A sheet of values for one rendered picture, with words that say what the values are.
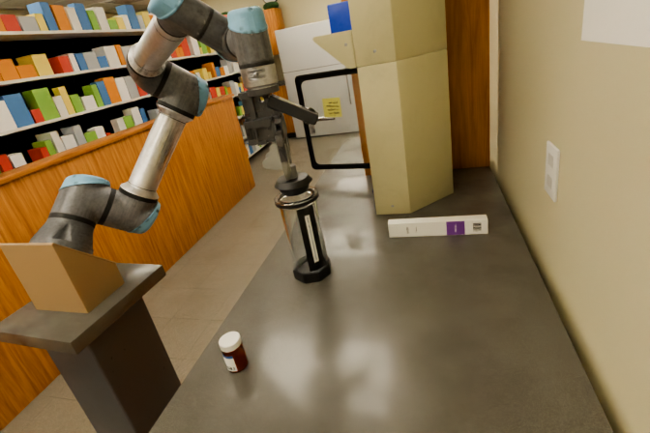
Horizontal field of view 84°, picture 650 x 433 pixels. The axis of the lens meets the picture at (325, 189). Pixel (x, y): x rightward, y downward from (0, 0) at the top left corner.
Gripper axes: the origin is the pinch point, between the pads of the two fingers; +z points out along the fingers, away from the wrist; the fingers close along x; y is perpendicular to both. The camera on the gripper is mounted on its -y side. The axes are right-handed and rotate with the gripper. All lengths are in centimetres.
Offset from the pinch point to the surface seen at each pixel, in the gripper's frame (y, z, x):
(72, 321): 64, 29, 5
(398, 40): -33.0, -23.8, -24.9
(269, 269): 12.2, 28.6, -4.7
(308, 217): -2.4, 10.7, 4.0
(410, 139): -34.0, 4.5, -25.4
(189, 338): 94, 123, -90
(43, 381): 169, 119, -68
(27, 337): 74, 30, 8
